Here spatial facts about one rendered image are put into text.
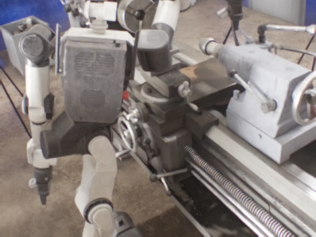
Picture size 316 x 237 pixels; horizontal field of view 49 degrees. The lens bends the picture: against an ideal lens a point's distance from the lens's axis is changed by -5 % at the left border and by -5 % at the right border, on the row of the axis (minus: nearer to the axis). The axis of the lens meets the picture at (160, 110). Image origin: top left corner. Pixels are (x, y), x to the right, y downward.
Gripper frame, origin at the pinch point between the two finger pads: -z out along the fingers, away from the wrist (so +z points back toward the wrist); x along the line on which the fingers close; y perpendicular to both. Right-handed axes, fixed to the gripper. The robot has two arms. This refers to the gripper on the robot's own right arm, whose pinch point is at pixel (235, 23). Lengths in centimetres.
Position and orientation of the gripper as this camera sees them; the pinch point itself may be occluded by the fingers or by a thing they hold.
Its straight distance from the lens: 167.1
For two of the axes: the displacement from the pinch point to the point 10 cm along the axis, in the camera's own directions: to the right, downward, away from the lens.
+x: -0.1, 5.4, -8.4
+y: 9.9, -0.8, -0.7
